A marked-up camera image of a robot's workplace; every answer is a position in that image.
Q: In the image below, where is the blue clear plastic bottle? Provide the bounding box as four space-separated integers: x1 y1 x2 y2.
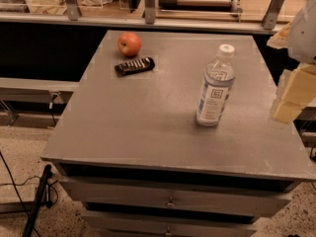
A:
196 43 235 126

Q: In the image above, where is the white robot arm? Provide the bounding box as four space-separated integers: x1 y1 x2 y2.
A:
268 0 316 123

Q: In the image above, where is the grey drawer cabinet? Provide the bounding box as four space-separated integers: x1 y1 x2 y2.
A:
42 31 315 228

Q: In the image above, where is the top drawer with knob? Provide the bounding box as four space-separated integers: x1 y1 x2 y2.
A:
61 178 291 217

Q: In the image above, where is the drawer with knob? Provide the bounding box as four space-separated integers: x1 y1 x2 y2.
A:
61 178 291 217
83 210 256 237

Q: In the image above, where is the black snack bar wrapper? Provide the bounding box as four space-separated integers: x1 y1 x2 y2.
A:
115 56 155 76

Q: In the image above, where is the red apple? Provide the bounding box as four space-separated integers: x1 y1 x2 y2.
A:
118 32 141 57

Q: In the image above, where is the lower drawer with knob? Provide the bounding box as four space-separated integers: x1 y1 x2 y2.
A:
83 210 256 237

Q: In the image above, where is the grey side bench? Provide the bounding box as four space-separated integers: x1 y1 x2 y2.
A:
0 77 79 126

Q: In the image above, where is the black tripod leg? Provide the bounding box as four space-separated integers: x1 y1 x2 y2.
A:
22 164 52 237

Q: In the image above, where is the metal railing frame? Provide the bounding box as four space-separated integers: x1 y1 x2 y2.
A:
0 0 295 33

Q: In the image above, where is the black floor cable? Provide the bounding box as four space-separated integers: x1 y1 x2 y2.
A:
0 151 42 237

